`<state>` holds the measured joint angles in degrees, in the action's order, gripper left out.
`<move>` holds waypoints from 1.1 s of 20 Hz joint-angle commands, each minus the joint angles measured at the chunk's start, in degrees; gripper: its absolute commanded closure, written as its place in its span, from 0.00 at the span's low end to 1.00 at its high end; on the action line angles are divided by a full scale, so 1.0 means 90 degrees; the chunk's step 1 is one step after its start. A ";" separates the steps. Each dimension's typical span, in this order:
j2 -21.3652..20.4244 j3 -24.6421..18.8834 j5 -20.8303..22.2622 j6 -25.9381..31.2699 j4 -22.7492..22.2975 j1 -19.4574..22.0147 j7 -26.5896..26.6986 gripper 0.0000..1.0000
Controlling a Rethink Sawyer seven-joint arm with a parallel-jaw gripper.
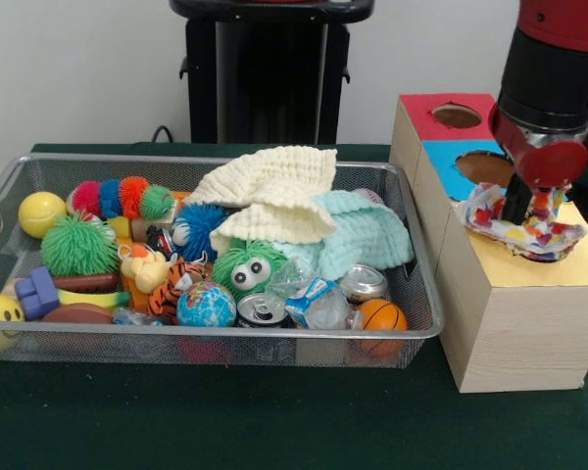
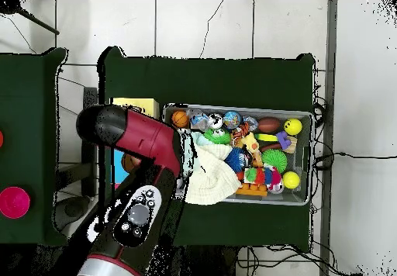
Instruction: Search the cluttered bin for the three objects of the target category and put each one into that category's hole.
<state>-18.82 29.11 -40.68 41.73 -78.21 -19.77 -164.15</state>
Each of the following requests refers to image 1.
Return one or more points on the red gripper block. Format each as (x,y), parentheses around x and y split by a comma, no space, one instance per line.
(549,157)

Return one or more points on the colourful polka dot cloth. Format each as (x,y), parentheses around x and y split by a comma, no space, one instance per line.
(549,235)

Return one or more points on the mint green cloth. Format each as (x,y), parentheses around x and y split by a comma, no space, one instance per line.
(367,240)

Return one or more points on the cream yellow cloth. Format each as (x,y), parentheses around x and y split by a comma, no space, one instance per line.
(274,191)

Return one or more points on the multicolour fuzzy caterpillar toy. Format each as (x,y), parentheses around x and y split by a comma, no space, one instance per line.
(122,198)

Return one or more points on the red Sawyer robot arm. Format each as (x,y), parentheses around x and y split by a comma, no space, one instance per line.
(559,69)

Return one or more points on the wooden box with three holes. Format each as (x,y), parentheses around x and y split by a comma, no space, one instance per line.
(514,323)

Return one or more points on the clear mesh bin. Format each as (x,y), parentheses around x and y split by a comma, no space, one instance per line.
(274,348)

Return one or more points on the small orange basketball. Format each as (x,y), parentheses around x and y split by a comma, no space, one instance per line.
(382,315)

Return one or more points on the green fuzzy toy with eyes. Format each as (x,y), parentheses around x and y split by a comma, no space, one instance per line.
(247,266)

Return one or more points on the blue spiky ball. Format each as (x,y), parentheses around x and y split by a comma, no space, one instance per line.
(201,227)

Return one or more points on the globe print ball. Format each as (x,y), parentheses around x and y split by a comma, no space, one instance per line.
(205,305)

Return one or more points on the tiger plush toy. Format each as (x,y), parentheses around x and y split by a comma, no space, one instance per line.
(176,284)

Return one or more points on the green spiky ball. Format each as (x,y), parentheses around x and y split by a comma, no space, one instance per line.
(78,245)

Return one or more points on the plain yellow ball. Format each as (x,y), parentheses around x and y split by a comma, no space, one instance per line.
(41,213)

